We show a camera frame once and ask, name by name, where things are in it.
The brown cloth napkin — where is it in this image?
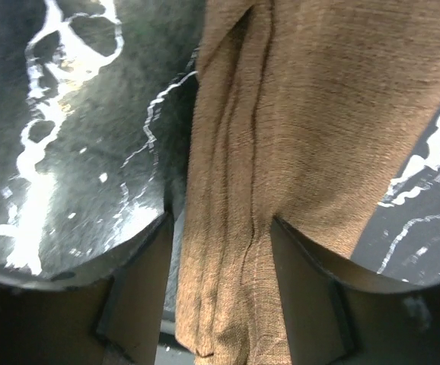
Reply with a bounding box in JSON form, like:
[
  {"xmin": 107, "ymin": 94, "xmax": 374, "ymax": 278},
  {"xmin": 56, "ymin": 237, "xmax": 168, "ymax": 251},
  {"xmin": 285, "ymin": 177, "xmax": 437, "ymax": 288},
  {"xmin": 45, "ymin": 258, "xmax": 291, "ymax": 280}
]
[{"xmin": 176, "ymin": 1, "xmax": 440, "ymax": 364}]

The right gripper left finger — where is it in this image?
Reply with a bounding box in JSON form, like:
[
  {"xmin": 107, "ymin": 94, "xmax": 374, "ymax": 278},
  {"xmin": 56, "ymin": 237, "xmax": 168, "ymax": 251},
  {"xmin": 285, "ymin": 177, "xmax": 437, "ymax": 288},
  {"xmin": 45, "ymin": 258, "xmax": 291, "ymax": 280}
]
[{"xmin": 0, "ymin": 214, "xmax": 174, "ymax": 364}]

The black marble pattern mat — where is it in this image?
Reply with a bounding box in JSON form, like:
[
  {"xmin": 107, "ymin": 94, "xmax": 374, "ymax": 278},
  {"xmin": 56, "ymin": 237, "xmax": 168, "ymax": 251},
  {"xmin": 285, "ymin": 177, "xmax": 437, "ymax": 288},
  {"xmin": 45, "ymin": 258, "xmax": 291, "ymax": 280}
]
[{"xmin": 0, "ymin": 1, "xmax": 440, "ymax": 284}]

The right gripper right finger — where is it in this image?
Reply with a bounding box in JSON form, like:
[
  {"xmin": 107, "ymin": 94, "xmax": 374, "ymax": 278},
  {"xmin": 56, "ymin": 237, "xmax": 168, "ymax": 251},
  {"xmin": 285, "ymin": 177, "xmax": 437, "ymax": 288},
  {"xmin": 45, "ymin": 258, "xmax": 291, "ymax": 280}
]
[{"xmin": 271, "ymin": 217, "xmax": 440, "ymax": 364}]

